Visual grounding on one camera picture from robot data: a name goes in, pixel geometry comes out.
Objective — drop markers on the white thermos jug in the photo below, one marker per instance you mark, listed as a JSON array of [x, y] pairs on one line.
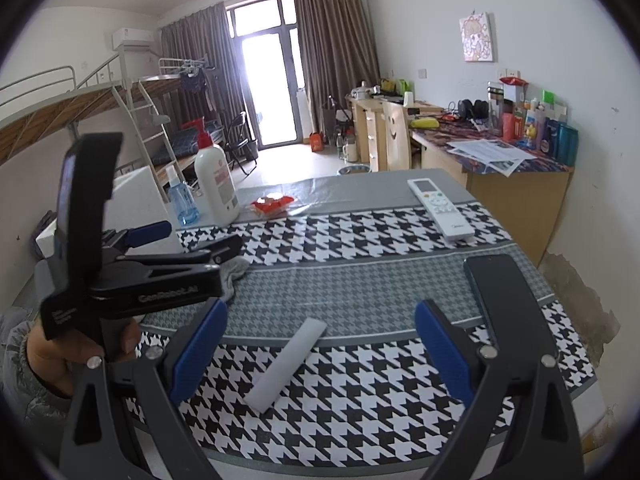
[[350, 150]]

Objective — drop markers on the white remote control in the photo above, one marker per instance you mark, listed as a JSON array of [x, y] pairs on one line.
[[440, 207]]

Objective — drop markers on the white pump bottle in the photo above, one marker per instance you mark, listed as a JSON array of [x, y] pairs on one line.
[[215, 185]]

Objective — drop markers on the person's left forearm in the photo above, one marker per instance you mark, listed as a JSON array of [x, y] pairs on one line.
[[25, 410]]

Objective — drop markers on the black headphones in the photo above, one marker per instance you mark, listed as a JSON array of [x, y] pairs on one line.
[[472, 109]]

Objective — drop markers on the blue spray bottle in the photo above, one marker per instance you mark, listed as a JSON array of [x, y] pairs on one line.
[[184, 205]]

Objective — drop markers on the glass balcony door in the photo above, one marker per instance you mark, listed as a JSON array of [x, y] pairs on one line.
[[270, 90]]

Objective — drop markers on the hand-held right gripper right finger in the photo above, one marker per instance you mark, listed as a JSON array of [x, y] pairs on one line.
[[442, 345]]

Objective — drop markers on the wooden chair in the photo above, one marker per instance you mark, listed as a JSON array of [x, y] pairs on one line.
[[397, 135]]

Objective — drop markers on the bunk bed with blue mattress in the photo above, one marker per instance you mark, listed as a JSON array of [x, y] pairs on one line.
[[175, 145]]

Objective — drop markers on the printed papers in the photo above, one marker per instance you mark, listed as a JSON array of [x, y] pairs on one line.
[[490, 152]]

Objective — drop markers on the black folding chair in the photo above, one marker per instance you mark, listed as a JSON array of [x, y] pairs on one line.
[[240, 132]]

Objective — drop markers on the black smartphone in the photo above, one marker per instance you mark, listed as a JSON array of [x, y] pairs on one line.
[[505, 295]]

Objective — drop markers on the brown curtain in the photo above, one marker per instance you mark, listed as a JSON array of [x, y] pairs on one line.
[[200, 40], [335, 50]]

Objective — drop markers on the white paper cup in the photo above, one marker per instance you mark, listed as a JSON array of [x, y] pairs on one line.
[[409, 99]]

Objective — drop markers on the metal bunk bed ladder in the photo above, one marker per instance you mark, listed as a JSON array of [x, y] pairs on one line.
[[150, 130]]

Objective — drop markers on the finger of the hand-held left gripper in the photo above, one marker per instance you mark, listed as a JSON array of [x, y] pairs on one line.
[[150, 230], [220, 250]]

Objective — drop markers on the pink wall picture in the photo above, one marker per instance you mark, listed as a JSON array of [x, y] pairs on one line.
[[477, 37]]

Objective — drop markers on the grey sock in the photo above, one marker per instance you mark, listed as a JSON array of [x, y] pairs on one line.
[[235, 275]]

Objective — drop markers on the wooden desk with drawers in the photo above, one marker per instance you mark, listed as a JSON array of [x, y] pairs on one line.
[[370, 135]]

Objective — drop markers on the grey metal bunk bed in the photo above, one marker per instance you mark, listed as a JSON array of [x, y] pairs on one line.
[[50, 120]]

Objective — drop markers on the white air conditioner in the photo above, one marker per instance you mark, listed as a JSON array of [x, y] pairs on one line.
[[132, 36]]

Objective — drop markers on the red snack packet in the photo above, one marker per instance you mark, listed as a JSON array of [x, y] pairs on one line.
[[270, 206]]

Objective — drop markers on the black white houndstooth tablecloth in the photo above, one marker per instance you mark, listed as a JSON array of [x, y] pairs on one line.
[[350, 285]]

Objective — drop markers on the yellow case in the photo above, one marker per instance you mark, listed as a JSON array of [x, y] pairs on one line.
[[425, 122]]

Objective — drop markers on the white foam strip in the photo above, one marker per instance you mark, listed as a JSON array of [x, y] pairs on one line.
[[285, 365]]

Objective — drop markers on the grey trash bin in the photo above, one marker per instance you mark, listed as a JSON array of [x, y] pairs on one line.
[[355, 169]]

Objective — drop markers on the orange bag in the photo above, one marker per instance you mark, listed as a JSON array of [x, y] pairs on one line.
[[316, 142]]

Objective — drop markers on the white rice cooker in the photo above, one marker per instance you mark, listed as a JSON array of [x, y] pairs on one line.
[[361, 93]]

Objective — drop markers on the white styrofoam box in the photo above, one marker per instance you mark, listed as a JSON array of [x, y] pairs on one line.
[[145, 200]]

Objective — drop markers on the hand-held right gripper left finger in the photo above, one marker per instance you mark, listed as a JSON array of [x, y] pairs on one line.
[[200, 345]]

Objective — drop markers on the hanging dark clothes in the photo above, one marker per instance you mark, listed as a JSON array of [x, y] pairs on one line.
[[192, 82]]

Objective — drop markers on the group of toiletry bottles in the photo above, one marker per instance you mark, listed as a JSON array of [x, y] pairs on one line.
[[550, 135]]

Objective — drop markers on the person's left hand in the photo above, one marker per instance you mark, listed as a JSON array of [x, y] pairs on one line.
[[55, 360]]

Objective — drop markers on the red patterned desk cloth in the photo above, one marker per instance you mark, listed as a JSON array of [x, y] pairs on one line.
[[450, 132]]

